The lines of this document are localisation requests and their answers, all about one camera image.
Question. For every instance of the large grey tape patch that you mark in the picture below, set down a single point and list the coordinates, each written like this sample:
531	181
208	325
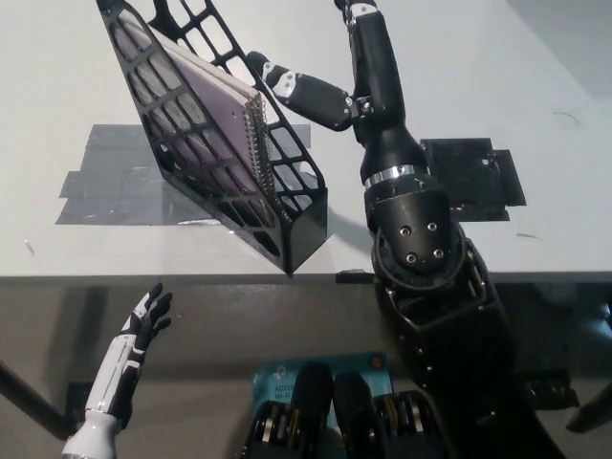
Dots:
110	186

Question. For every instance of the purple spiral notebook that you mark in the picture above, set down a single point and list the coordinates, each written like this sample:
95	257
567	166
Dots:
210	105

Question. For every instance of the small black tape piece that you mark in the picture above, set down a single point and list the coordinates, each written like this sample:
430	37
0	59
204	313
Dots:
354	276

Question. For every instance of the black table foot bracket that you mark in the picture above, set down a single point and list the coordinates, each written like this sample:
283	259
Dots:
550	389
79	394

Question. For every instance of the black tape patch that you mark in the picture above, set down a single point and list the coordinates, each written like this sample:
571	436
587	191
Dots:
473	172

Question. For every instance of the black table leg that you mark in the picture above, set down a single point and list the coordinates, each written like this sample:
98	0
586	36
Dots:
33	406

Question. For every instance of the black lattice magazine stand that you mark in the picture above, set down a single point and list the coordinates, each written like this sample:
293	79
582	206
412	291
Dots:
306	225

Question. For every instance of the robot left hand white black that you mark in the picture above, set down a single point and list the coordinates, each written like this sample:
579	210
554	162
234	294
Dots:
115	373

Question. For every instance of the teal printed router box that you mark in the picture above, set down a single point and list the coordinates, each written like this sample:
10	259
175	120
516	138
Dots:
277	380

